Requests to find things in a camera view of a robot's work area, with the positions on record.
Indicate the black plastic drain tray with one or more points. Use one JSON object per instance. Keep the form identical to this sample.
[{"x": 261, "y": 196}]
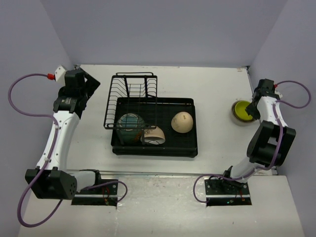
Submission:
[{"x": 176, "y": 144}]

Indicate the cream floral bowl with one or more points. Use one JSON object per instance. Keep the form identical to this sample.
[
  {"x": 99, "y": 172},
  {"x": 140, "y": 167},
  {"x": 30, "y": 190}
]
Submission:
[{"x": 153, "y": 136}]

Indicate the black wire dish rack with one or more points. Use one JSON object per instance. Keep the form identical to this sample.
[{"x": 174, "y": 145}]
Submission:
[{"x": 132, "y": 92}]

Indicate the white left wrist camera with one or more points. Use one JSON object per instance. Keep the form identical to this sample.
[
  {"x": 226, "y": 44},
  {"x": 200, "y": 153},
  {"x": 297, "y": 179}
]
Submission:
[{"x": 60, "y": 74}]

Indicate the aluminium table rail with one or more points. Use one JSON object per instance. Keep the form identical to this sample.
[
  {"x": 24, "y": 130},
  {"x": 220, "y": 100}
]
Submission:
[{"x": 117, "y": 174}]

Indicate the teal glazed bowl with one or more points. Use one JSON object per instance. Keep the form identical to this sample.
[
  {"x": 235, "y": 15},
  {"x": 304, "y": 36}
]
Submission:
[{"x": 130, "y": 127}]

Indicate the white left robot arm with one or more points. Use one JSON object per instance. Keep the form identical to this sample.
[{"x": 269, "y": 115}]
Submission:
[{"x": 50, "y": 178}]

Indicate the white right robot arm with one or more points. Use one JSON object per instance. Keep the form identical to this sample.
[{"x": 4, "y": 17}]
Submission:
[{"x": 271, "y": 142}]

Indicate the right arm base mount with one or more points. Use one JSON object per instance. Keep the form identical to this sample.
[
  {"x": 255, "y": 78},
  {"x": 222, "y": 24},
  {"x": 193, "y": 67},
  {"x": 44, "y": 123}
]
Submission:
[{"x": 219, "y": 192}]

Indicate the tan wooden bowl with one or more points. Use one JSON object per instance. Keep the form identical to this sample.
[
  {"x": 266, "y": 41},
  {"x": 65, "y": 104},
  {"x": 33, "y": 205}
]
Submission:
[{"x": 182, "y": 122}]

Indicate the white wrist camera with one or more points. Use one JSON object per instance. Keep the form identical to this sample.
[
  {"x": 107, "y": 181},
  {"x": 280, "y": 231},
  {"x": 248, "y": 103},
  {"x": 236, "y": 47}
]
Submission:
[
  {"x": 60, "y": 74},
  {"x": 277, "y": 92}
]

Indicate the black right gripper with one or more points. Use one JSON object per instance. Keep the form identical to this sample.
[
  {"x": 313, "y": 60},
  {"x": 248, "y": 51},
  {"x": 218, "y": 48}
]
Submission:
[{"x": 250, "y": 110}]

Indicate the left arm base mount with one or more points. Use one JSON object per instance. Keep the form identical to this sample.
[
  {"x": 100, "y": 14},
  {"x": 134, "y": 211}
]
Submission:
[{"x": 102, "y": 196}]

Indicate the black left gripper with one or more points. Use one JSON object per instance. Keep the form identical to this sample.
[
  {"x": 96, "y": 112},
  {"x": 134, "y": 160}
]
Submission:
[{"x": 91, "y": 84}]

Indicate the large beige ceramic bowl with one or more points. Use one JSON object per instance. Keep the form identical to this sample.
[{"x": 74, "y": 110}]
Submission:
[{"x": 236, "y": 120}]

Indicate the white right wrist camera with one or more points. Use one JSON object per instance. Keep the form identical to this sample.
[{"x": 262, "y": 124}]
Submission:
[{"x": 277, "y": 92}]

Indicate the yellow green bowl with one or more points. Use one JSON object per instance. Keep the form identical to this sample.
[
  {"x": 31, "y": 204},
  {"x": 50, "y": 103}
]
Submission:
[{"x": 240, "y": 110}]

